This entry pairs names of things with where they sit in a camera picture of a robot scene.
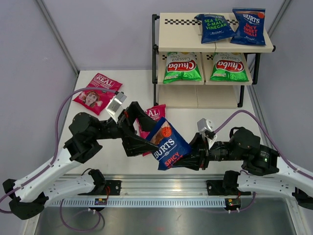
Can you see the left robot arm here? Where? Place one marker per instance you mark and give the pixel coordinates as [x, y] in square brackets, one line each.
[86, 131]

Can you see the green Chuba bag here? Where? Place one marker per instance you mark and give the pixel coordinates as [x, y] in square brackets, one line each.
[181, 66]
[228, 67]

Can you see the pink real chips bag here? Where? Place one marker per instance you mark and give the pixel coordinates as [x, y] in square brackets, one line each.
[155, 113]
[97, 100]

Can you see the aluminium mounting rail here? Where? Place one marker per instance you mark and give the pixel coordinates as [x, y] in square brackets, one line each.
[159, 188]

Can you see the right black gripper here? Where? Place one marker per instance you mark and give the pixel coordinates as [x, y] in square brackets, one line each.
[203, 152]

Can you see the pink Real chips bag centre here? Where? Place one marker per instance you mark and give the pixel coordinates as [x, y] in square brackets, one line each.
[155, 113]

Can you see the white slotted cable duct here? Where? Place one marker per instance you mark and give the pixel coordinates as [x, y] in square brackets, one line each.
[135, 202]

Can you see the blue Burts chilli bag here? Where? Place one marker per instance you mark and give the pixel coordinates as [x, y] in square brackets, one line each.
[172, 147]
[250, 30]

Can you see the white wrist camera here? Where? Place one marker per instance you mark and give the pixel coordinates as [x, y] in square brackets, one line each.
[114, 108]
[205, 129]

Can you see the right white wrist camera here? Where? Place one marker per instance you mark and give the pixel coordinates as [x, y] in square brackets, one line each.
[205, 129]

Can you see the pink Real chips bag far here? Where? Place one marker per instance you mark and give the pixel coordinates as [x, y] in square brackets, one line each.
[97, 100]

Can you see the beige three-tier shelf rack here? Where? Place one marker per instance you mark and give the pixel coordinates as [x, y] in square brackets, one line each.
[181, 32]

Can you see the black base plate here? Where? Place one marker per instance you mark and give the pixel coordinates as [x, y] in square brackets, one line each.
[216, 188]
[112, 188]

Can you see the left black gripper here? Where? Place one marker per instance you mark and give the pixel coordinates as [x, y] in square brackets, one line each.
[124, 128]

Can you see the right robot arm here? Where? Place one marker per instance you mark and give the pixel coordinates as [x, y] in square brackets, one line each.
[263, 169]

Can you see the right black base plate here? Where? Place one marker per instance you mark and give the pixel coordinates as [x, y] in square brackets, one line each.
[216, 188]

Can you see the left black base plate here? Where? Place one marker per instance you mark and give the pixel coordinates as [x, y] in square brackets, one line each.
[112, 188]

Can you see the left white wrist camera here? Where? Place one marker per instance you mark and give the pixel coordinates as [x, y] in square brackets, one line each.
[114, 108]

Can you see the blue Burts sea salt bag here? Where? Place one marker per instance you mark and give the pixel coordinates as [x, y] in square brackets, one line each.
[214, 28]

